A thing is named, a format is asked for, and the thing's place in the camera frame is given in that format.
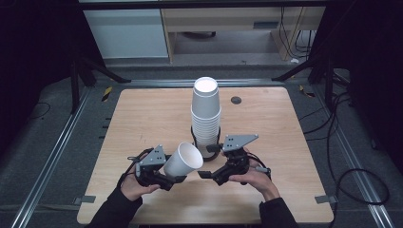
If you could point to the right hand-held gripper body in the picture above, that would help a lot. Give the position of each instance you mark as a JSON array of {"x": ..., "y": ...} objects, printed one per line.
[{"x": 237, "y": 158}]

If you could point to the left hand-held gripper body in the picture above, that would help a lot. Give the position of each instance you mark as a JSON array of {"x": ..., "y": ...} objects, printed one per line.
[{"x": 152, "y": 160}]

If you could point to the white paper cup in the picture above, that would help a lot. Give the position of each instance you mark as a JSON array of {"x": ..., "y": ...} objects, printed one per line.
[{"x": 185, "y": 160}]

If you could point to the stack of white cups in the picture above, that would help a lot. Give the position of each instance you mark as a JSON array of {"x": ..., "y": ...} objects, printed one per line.
[{"x": 206, "y": 104}]

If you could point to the person's right hand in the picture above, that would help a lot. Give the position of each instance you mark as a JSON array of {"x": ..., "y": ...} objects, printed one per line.
[{"x": 259, "y": 182}]

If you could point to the person's left hand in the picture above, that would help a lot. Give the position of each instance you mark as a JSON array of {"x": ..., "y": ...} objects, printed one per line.
[{"x": 133, "y": 188}]

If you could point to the black round table grommet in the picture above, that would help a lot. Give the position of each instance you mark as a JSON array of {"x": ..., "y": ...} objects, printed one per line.
[{"x": 236, "y": 100}]

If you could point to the grey tape piece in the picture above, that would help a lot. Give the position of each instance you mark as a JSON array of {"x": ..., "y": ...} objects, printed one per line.
[
  {"x": 326, "y": 199},
  {"x": 85, "y": 199}
]

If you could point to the yellow black floor tape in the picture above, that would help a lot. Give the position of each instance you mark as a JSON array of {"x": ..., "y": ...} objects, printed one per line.
[
  {"x": 107, "y": 93},
  {"x": 306, "y": 91}
]

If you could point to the black metal stand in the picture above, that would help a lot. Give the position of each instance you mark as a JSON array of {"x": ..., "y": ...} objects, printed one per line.
[
  {"x": 329, "y": 82},
  {"x": 75, "y": 85}
]

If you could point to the small white crumpled object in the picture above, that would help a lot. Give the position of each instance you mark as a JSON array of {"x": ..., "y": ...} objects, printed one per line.
[{"x": 294, "y": 60}]

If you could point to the white cabinet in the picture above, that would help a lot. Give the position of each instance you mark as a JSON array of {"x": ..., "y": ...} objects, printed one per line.
[{"x": 126, "y": 33}]

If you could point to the light wooden desk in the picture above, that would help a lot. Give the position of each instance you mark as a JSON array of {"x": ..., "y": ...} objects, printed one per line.
[{"x": 221, "y": 19}]

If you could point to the silver metal floor rail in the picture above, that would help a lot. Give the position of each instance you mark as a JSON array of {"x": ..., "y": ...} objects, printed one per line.
[
  {"x": 50, "y": 158},
  {"x": 355, "y": 164},
  {"x": 158, "y": 83}
]

